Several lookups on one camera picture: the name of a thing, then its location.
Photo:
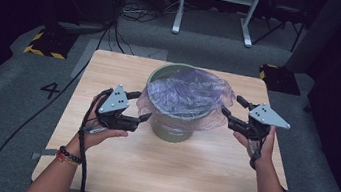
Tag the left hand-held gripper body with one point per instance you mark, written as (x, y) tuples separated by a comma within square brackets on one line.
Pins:
[(115, 101)]

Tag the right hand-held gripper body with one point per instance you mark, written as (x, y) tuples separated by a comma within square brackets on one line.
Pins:
[(268, 116)]

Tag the green plastic trash bin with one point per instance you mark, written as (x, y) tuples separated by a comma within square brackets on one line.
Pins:
[(170, 133)]

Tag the purple plastic trash bag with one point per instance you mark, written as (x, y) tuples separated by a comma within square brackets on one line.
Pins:
[(189, 93)]

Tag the person's right hand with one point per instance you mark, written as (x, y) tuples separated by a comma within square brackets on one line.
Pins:
[(265, 149)]

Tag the person's left hand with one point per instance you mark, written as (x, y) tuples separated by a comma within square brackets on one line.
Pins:
[(95, 137)]

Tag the black yellow striped stand base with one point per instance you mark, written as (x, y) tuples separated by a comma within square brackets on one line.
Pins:
[(51, 45), (280, 79)]

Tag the grey table foot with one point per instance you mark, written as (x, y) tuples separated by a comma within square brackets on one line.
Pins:
[(46, 153)]

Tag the black tripod stand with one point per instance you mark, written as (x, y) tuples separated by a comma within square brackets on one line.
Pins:
[(284, 14)]

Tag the grey column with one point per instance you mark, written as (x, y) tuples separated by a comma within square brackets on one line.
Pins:
[(318, 32)]

